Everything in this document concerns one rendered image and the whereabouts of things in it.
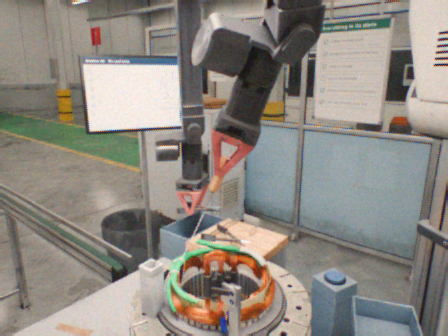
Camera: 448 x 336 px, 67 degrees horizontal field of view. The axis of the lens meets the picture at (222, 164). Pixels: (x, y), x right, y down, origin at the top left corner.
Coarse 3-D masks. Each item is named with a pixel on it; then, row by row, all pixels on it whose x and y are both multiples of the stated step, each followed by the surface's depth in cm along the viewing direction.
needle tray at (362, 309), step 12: (360, 300) 67; (372, 300) 66; (360, 312) 67; (372, 312) 66; (384, 312) 66; (396, 312) 65; (408, 312) 64; (360, 324) 65; (372, 324) 65; (384, 324) 65; (396, 324) 65; (408, 324) 65
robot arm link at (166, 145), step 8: (192, 128) 85; (200, 128) 86; (160, 136) 90; (168, 136) 90; (176, 136) 90; (184, 136) 90; (192, 136) 86; (200, 136) 87; (160, 144) 89; (168, 144) 89; (176, 144) 90; (160, 152) 89; (168, 152) 89; (176, 152) 90; (160, 160) 91; (168, 160) 91; (176, 160) 92
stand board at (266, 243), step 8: (240, 224) 99; (248, 224) 99; (208, 232) 94; (232, 232) 94; (240, 232) 94; (248, 232) 94; (256, 232) 94; (264, 232) 94; (272, 232) 94; (192, 240) 89; (248, 240) 89; (256, 240) 89; (264, 240) 89; (272, 240) 89; (280, 240) 89; (192, 248) 88; (248, 248) 85; (256, 248) 85; (264, 248) 85; (272, 248) 85; (280, 248) 89; (264, 256) 82; (272, 256) 86
